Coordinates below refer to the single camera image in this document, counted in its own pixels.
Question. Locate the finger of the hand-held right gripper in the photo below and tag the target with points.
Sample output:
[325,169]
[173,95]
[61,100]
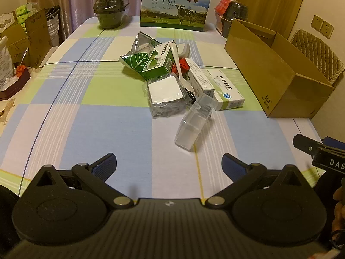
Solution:
[334,142]
[304,143]

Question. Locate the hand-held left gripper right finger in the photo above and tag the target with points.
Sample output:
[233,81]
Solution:
[233,166]

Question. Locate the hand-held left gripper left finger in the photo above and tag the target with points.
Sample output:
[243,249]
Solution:
[105,164]

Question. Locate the white green medicine box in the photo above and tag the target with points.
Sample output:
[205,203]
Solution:
[226,91]

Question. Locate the brown cardboard box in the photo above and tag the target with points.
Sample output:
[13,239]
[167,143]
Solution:
[256,59]

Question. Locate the silver foil tea pouch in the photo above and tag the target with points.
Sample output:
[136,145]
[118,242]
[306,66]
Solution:
[134,62]

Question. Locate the white plug charger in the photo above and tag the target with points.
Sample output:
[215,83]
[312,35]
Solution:
[184,49]

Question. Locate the person's right hand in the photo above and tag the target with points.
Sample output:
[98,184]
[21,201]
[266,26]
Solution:
[340,210]

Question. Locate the clear plastic container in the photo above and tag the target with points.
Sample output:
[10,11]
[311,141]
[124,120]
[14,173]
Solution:
[188,132]

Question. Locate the chair with quilted cover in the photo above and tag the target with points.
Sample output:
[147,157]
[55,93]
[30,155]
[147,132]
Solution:
[318,51]

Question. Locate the plastic wrapped white square item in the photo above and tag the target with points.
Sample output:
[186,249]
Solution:
[164,90]

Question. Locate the small red packet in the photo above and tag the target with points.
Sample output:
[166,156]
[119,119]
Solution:
[183,65]

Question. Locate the green carton box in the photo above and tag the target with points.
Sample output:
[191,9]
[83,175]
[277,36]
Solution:
[159,64]

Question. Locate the white plastic spoon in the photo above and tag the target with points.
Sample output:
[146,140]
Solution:
[178,64]

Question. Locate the dark tray with papers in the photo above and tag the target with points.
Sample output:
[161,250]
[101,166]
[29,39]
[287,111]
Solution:
[18,85]

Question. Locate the small orange ornament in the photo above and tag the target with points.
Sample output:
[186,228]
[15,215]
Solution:
[21,70]

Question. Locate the thin pen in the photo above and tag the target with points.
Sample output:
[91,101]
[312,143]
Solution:
[24,56]

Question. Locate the white plastic bag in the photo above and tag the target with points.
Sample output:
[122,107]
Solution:
[5,64]

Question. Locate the tall brown cardboard carton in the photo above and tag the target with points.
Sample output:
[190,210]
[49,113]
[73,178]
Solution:
[37,37]

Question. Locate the wooden door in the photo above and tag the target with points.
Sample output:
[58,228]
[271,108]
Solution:
[269,0]

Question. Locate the dark pot in plastic wrap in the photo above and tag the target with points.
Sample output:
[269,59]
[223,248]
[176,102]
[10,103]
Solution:
[110,8]
[237,10]

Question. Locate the grey white bag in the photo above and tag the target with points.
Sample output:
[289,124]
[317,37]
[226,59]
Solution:
[53,24]

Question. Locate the low brown cardboard carton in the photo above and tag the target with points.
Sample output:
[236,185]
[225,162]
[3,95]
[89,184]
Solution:
[16,40]

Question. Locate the red box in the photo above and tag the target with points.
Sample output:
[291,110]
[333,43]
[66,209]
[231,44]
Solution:
[222,5]

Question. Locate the milk carton gift box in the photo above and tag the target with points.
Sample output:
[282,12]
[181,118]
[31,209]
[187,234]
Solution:
[175,5]

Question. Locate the green tissue pack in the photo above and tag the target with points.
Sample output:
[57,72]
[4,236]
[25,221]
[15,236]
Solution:
[23,10]

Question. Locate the white scalloped paper box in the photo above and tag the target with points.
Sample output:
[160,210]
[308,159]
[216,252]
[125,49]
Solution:
[6,20]

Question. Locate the wall socket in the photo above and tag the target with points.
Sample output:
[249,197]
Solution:
[317,23]
[327,29]

